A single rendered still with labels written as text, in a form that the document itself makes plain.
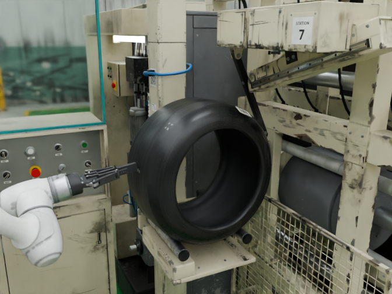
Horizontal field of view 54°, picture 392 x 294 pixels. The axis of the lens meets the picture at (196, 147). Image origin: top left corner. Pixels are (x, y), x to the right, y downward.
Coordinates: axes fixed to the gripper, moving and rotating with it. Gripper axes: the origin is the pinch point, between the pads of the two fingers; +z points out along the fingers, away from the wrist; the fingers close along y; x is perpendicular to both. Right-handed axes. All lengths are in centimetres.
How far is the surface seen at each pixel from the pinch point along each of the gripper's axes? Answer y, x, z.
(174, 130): -9.5, -12.3, 16.4
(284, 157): 43, 37, 103
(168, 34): 24, -42, 33
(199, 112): -8.7, -16.2, 26.7
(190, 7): 307, -52, 182
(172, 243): -4.8, 32.9, 10.8
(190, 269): -12.4, 41.5, 13.5
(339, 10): -37, -45, 63
